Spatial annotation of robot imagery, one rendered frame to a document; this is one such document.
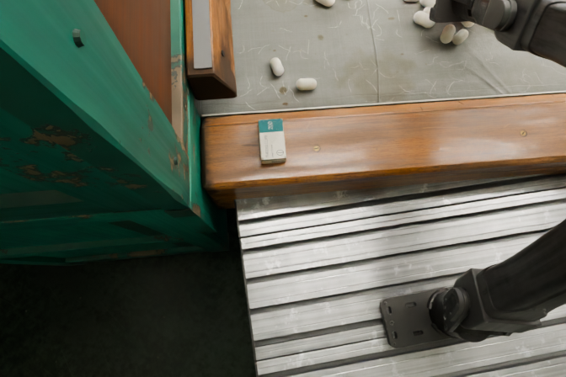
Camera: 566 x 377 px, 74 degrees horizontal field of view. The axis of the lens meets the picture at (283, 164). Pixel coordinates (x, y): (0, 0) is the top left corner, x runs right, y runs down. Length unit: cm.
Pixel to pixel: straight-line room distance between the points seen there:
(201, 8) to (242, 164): 21
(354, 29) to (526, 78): 30
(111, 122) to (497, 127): 55
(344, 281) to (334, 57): 36
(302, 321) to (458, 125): 37
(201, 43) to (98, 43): 28
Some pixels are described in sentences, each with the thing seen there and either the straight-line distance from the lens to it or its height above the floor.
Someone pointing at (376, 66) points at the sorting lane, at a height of 74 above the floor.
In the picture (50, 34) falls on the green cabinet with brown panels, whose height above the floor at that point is 114.
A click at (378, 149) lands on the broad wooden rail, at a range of 56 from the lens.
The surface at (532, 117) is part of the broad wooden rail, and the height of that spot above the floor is 76.
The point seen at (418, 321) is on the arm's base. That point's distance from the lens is 64.
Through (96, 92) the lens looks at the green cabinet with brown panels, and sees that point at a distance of 22.
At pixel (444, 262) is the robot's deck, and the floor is 67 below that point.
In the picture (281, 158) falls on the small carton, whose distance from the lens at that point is 51.
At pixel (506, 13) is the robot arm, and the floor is 94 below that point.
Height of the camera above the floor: 127
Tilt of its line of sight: 74 degrees down
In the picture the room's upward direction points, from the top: 10 degrees clockwise
